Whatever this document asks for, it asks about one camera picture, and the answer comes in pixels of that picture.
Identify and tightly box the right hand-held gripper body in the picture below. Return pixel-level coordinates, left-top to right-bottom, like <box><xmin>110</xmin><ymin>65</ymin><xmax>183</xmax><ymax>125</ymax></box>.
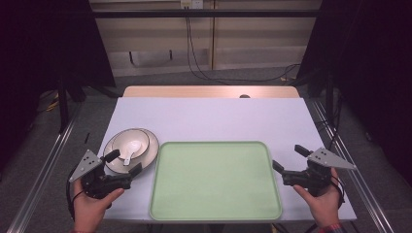
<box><xmin>281</xmin><ymin>147</ymin><xmax>358</xmax><ymax>197</ymax></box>

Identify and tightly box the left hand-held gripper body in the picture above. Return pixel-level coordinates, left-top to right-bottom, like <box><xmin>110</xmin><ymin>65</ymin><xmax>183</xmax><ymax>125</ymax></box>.
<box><xmin>68</xmin><ymin>149</ymin><xmax>133</xmax><ymax>200</ymax></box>

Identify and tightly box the cream plate with dark rim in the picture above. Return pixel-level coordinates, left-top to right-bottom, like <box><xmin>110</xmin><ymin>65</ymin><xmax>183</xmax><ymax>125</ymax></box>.
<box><xmin>102</xmin><ymin>127</ymin><xmax>160</xmax><ymax>175</ymax></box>

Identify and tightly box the white ceramic spoon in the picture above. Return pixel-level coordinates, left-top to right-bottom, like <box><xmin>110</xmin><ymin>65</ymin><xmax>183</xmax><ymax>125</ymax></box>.
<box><xmin>121</xmin><ymin>140</ymin><xmax>144</xmax><ymax>167</ymax></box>

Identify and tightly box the cream bowl with dark rim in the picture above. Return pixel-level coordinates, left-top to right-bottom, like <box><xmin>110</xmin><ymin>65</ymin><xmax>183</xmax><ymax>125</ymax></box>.
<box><xmin>111</xmin><ymin>128</ymin><xmax>151</xmax><ymax>161</ymax></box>

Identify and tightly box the person's left hand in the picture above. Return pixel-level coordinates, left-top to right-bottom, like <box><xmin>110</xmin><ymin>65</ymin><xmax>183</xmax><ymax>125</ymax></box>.
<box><xmin>72</xmin><ymin>179</ymin><xmax>125</xmax><ymax>232</ymax></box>

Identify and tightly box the person's right hand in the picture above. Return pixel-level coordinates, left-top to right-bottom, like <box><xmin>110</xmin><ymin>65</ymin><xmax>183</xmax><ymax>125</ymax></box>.
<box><xmin>292</xmin><ymin>168</ymin><xmax>342</xmax><ymax>228</ymax></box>

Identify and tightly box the black metal stand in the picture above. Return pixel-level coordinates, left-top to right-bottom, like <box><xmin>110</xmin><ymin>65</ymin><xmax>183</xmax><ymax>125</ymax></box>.
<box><xmin>56</xmin><ymin>75</ymin><xmax>72</xmax><ymax>134</ymax></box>

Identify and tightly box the light green tray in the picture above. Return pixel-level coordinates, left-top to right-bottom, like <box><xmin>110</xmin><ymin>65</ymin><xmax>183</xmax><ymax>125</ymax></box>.
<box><xmin>149</xmin><ymin>140</ymin><xmax>284</xmax><ymax>222</ymax></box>

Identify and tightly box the white table mat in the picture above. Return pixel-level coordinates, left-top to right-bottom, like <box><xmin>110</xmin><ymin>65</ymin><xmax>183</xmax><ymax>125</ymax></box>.
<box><xmin>96</xmin><ymin>96</ymin><xmax>358</xmax><ymax>223</ymax></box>

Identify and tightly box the wooden table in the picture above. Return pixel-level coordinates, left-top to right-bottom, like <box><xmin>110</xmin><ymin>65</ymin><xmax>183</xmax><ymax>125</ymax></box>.
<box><xmin>121</xmin><ymin>84</ymin><xmax>301</xmax><ymax>99</ymax></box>

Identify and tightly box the black curtain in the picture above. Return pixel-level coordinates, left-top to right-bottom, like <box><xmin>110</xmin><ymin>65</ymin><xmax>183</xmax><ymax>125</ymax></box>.
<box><xmin>294</xmin><ymin>0</ymin><xmax>412</xmax><ymax>187</ymax></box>
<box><xmin>0</xmin><ymin>0</ymin><xmax>117</xmax><ymax>173</ymax></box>

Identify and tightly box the black horizontal bar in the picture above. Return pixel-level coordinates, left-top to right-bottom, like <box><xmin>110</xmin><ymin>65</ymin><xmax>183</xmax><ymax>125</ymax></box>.
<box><xmin>91</xmin><ymin>9</ymin><xmax>321</xmax><ymax>19</ymax></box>

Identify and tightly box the black floor cable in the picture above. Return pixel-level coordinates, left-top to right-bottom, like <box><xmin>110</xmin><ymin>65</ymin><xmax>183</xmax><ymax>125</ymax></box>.
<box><xmin>315</xmin><ymin>95</ymin><xmax>345</xmax><ymax>151</ymax></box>

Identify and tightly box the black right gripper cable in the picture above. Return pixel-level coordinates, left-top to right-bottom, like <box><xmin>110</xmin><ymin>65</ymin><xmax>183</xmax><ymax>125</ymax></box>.
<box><xmin>329</xmin><ymin>176</ymin><xmax>346</xmax><ymax>209</ymax></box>

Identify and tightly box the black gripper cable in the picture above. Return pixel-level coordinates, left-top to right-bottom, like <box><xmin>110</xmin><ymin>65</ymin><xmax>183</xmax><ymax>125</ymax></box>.
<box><xmin>65</xmin><ymin>168</ymin><xmax>86</xmax><ymax>222</ymax></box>
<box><xmin>329</xmin><ymin>176</ymin><xmax>346</xmax><ymax>209</ymax></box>

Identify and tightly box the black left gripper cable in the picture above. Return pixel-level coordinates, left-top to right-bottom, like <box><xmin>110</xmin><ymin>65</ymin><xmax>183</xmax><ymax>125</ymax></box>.
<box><xmin>65</xmin><ymin>168</ymin><xmax>86</xmax><ymax>222</ymax></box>

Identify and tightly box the aluminium floor rail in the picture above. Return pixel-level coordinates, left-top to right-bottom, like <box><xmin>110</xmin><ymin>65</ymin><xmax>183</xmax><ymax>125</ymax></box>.
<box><xmin>5</xmin><ymin>102</ymin><xmax>84</xmax><ymax>233</ymax></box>
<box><xmin>309</xmin><ymin>99</ymin><xmax>395</xmax><ymax>233</ymax></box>

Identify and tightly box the yellow cable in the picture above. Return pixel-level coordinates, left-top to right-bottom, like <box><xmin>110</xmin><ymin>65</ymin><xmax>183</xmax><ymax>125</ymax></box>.
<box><xmin>44</xmin><ymin>91</ymin><xmax>62</xmax><ymax>113</ymax></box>

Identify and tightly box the long black wall cable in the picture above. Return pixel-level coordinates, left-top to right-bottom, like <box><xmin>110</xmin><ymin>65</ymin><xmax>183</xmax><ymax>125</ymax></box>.
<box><xmin>184</xmin><ymin>5</ymin><xmax>301</xmax><ymax>83</ymax></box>

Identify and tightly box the white wall socket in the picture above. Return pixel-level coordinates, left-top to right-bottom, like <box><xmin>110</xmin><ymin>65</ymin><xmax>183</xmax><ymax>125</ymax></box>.
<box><xmin>180</xmin><ymin>0</ymin><xmax>205</xmax><ymax>10</ymax></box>

